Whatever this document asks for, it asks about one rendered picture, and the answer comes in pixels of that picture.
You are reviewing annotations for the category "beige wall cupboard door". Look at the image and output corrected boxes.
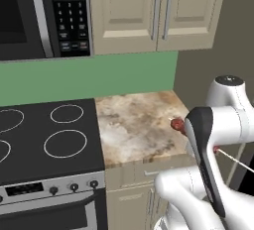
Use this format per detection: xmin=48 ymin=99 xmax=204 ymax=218
xmin=88 ymin=0 xmax=160 ymax=57
xmin=156 ymin=0 xmax=229 ymax=53

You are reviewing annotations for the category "beige drawer front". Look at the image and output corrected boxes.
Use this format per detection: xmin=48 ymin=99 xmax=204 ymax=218
xmin=104 ymin=163 xmax=196 ymax=189

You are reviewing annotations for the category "red kebab skewer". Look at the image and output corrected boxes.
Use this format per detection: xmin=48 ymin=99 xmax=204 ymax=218
xmin=168 ymin=116 xmax=254 ymax=174

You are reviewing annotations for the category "black hob stove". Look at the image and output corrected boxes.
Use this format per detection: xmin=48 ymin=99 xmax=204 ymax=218
xmin=0 ymin=97 xmax=109 ymax=230

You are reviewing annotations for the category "silver drawer handle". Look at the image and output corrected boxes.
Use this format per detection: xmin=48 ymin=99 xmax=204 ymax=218
xmin=143 ymin=169 xmax=164 ymax=177

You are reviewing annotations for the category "silver base cupboard handle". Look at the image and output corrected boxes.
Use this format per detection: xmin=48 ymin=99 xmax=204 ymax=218
xmin=145 ymin=188 xmax=156 ymax=230

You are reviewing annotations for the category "black oven door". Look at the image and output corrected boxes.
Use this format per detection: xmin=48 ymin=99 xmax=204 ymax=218
xmin=0 ymin=188 xmax=109 ymax=230

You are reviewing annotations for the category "silver wall cupboard handle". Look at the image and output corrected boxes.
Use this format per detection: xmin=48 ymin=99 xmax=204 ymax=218
xmin=161 ymin=0 xmax=174 ymax=42
xmin=150 ymin=0 xmax=163 ymax=42

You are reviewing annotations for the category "silver microwave handle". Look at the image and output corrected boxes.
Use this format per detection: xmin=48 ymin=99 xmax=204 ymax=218
xmin=28 ymin=0 xmax=55 ymax=58

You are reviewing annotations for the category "beige base cupboard door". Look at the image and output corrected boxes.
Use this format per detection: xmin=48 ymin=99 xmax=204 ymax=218
xmin=105 ymin=184 xmax=157 ymax=230

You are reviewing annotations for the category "silver oven door handle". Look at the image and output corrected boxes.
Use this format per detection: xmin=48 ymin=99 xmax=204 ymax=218
xmin=0 ymin=189 xmax=102 ymax=217

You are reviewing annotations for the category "black stove knob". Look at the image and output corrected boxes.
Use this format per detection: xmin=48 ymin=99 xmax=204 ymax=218
xmin=89 ymin=178 xmax=100 ymax=190
xmin=49 ymin=185 xmax=60 ymax=196
xmin=68 ymin=182 xmax=80 ymax=193

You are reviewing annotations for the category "black microwave oven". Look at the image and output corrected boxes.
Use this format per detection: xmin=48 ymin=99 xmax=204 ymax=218
xmin=0 ymin=0 xmax=94 ymax=61

